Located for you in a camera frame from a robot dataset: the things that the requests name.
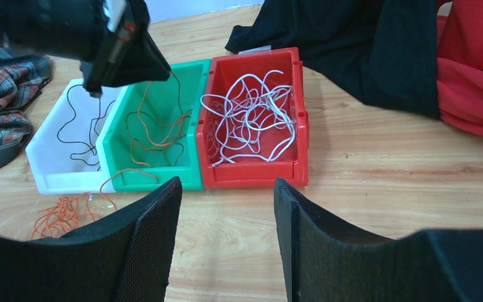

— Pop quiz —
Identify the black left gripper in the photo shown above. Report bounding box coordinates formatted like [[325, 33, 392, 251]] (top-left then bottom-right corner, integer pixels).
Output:
[[80, 1, 171, 98]]

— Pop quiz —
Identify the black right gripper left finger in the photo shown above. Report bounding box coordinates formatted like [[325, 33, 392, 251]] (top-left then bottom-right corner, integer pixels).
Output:
[[0, 177, 182, 301]]

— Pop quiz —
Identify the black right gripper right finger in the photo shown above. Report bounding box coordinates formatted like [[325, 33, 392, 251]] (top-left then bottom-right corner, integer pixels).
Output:
[[274, 178, 483, 301]]

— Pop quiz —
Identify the black cable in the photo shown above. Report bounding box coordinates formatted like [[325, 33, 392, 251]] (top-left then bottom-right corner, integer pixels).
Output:
[[56, 85, 118, 169]]

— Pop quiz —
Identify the white cable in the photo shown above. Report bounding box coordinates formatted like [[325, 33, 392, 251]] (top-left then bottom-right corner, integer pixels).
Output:
[[199, 69, 299, 167]]

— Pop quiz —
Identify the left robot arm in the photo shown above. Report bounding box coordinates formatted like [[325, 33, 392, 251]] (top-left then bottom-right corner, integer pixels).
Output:
[[0, 1, 171, 97]]

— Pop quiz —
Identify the green plastic bin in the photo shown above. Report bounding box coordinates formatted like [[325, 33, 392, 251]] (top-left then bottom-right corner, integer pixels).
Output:
[[102, 59, 211, 192]]

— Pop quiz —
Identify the white translucent plastic bin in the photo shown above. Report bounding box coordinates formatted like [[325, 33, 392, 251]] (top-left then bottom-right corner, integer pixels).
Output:
[[26, 79, 127, 195]]

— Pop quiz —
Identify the red plastic bin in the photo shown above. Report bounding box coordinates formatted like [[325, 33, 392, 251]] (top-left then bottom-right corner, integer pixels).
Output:
[[196, 48, 309, 189]]

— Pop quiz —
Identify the plaid flannel shirt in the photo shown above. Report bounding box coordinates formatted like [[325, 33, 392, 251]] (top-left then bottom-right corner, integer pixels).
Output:
[[0, 48, 53, 169]]

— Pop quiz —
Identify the black t-shirt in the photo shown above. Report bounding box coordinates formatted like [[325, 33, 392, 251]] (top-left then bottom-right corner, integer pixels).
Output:
[[225, 0, 440, 119]]

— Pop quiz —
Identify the red t-shirt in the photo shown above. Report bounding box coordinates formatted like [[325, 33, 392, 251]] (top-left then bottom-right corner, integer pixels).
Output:
[[436, 1, 483, 136]]

